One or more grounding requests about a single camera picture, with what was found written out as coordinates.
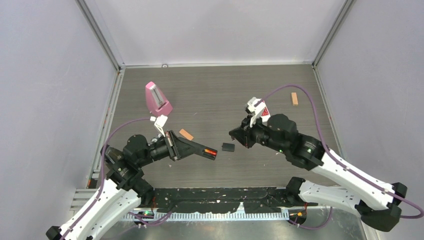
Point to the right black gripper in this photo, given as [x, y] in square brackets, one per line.
[243, 134]

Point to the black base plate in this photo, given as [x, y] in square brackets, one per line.
[220, 200]

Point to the wooden block far right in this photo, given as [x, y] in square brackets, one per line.
[294, 99]

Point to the wooden block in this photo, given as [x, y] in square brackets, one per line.
[186, 134]
[294, 99]

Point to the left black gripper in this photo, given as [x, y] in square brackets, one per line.
[178, 147]

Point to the black remote control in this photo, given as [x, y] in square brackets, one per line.
[199, 152]

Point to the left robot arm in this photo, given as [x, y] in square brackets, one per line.
[124, 188]

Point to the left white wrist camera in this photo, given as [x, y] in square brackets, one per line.
[158, 123]

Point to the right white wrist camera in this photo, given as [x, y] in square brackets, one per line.
[254, 107]

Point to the pink metronome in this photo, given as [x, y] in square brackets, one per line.
[156, 101]

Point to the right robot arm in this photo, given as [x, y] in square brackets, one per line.
[358, 193]

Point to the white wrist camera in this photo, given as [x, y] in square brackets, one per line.
[158, 123]
[254, 107]

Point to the wooden block near centre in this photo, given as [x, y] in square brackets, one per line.
[186, 134]

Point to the white remote control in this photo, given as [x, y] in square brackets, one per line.
[265, 115]

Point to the small black battery cover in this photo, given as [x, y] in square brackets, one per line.
[228, 147]

